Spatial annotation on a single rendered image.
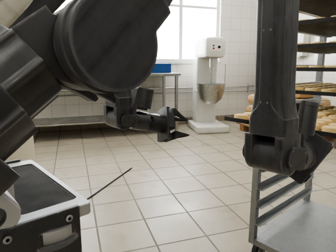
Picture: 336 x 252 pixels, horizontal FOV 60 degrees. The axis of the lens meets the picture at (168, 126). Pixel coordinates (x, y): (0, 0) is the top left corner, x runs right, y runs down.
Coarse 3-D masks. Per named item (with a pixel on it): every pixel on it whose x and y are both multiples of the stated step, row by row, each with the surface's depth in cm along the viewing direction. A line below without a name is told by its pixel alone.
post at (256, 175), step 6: (252, 168) 136; (252, 174) 136; (258, 174) 135; (252, 180) 137; (258, 180) 136; (252, 186) 137; (252, 192) 138; (258, 192) 137; (252, 198) 138; (258, 198) 138; (252, 204) 139; (252, 210) 139; (258, 210) 140; (252, 216) 140; (252, 222) 140; (252, 228) 140; (252, 234) 141; (252, 240) 141
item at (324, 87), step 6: (300, 84) 142; (306, 84) 142; (312, 84) 143; (318, 84) 146; (324, 84) 142; (330, 84) 142; (306, 90) 116; (312, 90) 115; (318, 90) 119; (324, 90) 111; (330, 90) 110
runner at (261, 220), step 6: (300, 192) 170; (306, 192) 174; (288, 198) 160; (294, 198) 166; (300, 198) 166; (282, 204) 156; (288, 204) 159; (270, 210) 148; (276, 210) 152; (282, 210) 152; (258, 216) 141; (264, 216) 144; (270, 216) 146; (258, 222) 140; (264, 222) 140
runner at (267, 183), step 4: (272, 176) 144; (276, 176) 147; (280, 176) 150; (284, 176) 151; (288, 176) 151; (264, 180) 139; (268, 180) 142; (272, 180) 144; (276, 180) 145; (280, 180) 145; (260, 184) 137; (264, 184) 139; (268, 184) 140; (272, 184) 140; (260, 188) 136; (264, 188) 136
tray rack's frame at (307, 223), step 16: (320, 64) 165; (320, 80) 166; (304, 208) 171; (320, 208) 171; (272, 224) 154; (288, 224) 154; (304, 224) 154; (320, 224) 154; (256, 240) 140; (272, 240) 140; (288, 240) 140; (304, 240) 140; (320, 240) 140
